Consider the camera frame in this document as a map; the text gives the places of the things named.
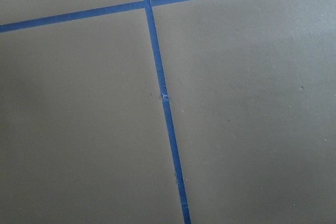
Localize blue tape line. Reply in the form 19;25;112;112
143;0;192;224
1;0;193;33

